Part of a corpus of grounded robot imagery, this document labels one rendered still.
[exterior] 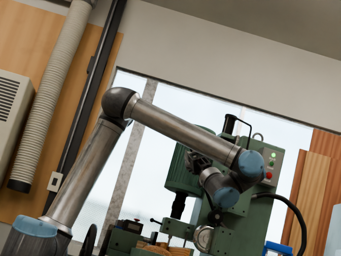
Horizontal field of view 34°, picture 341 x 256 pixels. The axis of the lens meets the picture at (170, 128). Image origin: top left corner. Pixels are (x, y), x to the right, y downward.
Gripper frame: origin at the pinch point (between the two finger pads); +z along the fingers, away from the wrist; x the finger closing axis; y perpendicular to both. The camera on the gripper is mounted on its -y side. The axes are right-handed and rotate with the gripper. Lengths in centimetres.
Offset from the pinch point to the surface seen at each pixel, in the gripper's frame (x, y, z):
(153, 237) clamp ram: 22.1, -33.6, -4.2
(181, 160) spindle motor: -1.0, -10.2, 10.7
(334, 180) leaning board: -136, -119, 72
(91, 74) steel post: -1, -36, 173
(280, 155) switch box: -42.2, -12.9, -5.8
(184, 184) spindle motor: 2.3, -16.8, 2.4
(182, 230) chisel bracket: 8.7, -34.5, -5.8
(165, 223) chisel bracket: 15.0, -30.2, -2.1
